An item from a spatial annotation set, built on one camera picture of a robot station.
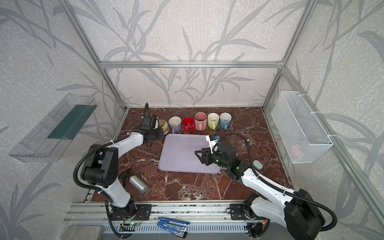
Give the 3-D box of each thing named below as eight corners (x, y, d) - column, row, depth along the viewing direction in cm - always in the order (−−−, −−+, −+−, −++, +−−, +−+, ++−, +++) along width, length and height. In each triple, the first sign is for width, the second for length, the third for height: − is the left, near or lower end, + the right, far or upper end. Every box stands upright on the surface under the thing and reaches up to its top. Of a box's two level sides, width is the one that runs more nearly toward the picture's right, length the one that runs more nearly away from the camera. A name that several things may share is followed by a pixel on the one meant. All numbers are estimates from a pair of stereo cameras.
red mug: (182, 135, 105) (181, 128, 99) (183, 123, 112) (182, 116, 106) (193, 135, 105) (193, 128, 99) (194, 123, 112) (194, 116, 106)
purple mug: (168, 135, 105) (166, 129, 99) (171, 122, 112) (169, 116, 106) (181, 135, 105) (180, 129, 99) (182, 122, 112) (181, 116, 106)
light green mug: (207, 133, 107) (208, 124, 99) (207, 121, 114) (208, 112, 106) (218, 133, 107) (220, 124, 99) (217, 122, 114) (218, 112, 106)
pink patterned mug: (194, 135, 106) (194, 125, 97) (195, 121, 114) (194, 111, 105) (207, 135, 106) (207, 125, 97) (206, 121, 114) (207, 111, 105)
